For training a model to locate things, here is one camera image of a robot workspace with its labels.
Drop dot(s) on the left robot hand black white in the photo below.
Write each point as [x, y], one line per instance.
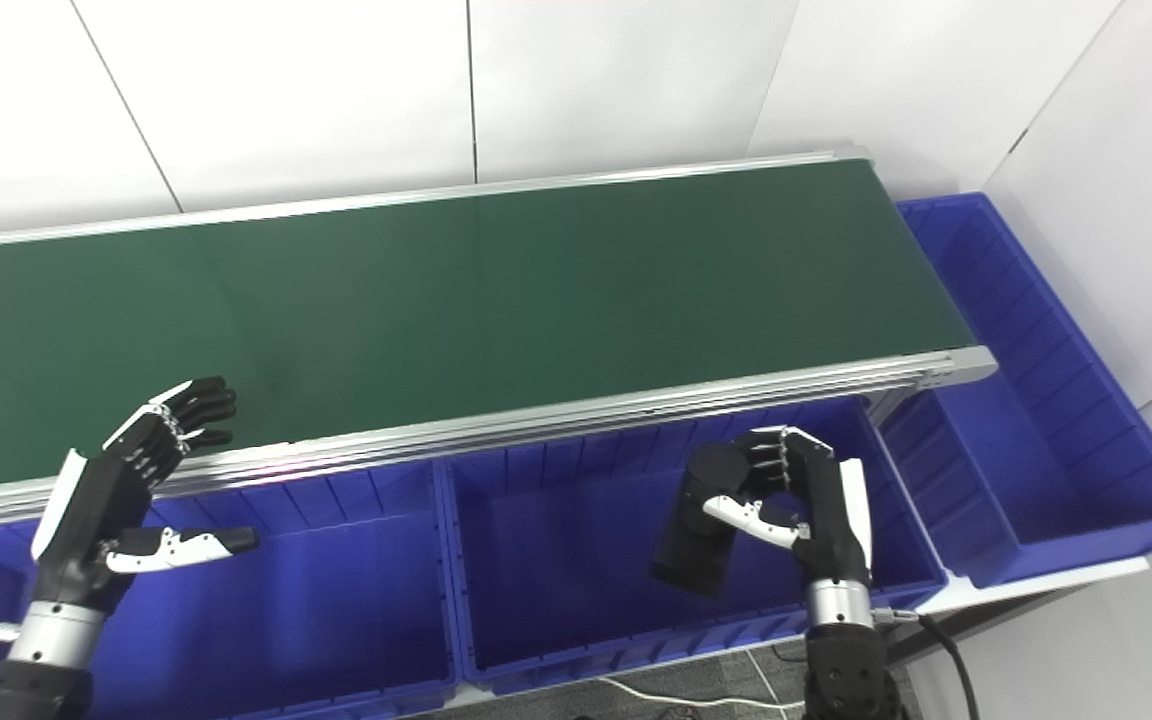
[86, 520]

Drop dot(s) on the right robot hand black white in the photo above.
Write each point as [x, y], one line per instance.
[836, 530]

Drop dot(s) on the black cylinder-on-block part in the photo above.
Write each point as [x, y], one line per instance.
[696, 555]

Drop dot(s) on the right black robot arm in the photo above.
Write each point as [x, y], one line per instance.
[846, 660]

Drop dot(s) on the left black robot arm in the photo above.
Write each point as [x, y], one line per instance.
[46, 650]

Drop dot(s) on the long blue plastic bin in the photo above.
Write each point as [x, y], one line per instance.
[1036, 450]

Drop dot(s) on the green conveyor belt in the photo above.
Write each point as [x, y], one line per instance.
[636, 405]
[536, 300]

